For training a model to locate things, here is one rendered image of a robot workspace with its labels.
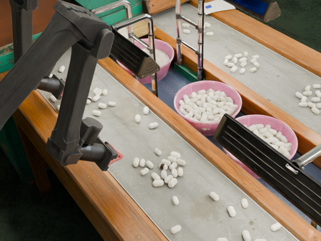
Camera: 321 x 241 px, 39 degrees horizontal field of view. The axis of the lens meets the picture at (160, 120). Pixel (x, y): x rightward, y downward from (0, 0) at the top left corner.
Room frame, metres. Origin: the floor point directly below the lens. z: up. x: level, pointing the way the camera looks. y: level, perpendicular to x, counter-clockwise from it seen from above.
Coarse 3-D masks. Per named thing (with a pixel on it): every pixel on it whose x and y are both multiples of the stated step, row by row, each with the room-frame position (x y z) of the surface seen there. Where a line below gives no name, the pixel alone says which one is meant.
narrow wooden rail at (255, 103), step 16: (160, 32) 1.93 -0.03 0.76; (176, 48) 1.78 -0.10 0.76; (192, 64) 1.67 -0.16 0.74; (208, 64) 1.63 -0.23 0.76; (208, 80) 1.57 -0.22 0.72; (224, 80) 1.50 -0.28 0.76; (240, 96) 1.41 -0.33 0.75; (256, 96) 1.39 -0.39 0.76; (256, 112) 1.33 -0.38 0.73; (272, 112) 1.28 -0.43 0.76; (272, 128) 1.26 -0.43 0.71; (304, 128) 1.18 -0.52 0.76; (304, 144) 1.13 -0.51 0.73; (320, 160) 1.07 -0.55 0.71
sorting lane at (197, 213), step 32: (64, 64) 1.74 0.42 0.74; (128, 96) 1.47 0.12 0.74; (128, 128) 1.27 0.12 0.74; (160, 128) 1.26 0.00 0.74; (128, 160) 1.10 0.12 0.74; (160, 160) 1.09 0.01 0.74; (192, 160) 1.08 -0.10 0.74; (128, 192) 0.96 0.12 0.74; (160, 192) 0.95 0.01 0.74; (192, 192) 0.94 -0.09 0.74; (224, 192) 0.93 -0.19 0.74; (160, 224) 0.82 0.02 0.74; (192, 224) 0.82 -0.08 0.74; (224, 224) 0.81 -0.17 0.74; (256, 224) 0.80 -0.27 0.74
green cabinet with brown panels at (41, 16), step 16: (0, 0) 1.74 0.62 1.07; (48, 0) 1.85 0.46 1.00; (80, 0) 1.92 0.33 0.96; (96, 0) 1.97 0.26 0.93; (112, 0) 2.02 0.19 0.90; (128, 0) 2.06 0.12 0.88; (0, 16) 1.73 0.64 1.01; (32, 16) 1.80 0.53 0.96; (48, 16) 1.84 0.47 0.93; (0, 32) 1.72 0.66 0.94; (32, 32) 1.79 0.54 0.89; (0, 48) 1.70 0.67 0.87
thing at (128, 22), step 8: (120, 0) 1.57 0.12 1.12; (96, 8) 1.52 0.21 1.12; (104, 8) 1.52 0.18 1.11; (112, 8) 1.55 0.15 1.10; (128, 8) 1.58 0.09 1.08; (128, 16) 1.58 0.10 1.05; (136, 16) 1.43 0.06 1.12; (144, 16) 1.44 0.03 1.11; (120, 24) 1.39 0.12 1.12; (128, 24) 1.40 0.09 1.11; (152, 24) 1.45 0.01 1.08; (128, 32) 1.58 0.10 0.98; (152, 32) 1.45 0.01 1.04; (136, 40) 1.54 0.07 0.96; (152, 40) 1.46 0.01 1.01; (152, 48) 1.46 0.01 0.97; (152, 56) 1.45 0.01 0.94; (152, 80) 1.46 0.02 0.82; (152, 88) 1.46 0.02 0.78
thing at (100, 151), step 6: (90, 144) 0.96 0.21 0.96; (96, 144) 0.97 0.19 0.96; (102, 144) 0.98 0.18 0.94; (96, 150) 0.94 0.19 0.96; (102, 150) 0.96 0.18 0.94; (108, 150) 0.96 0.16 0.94; (90, 156) 0.92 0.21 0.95; (96, 156) 0.93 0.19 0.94; (102, 156) 0.94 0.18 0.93; (108, 156) 0.94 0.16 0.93; (114, 156) 0.94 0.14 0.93; (96, 162) 0.94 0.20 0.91; (102, 162) 0.94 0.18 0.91; (108, 162) 0.93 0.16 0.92; (102, 168) 0.92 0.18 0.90
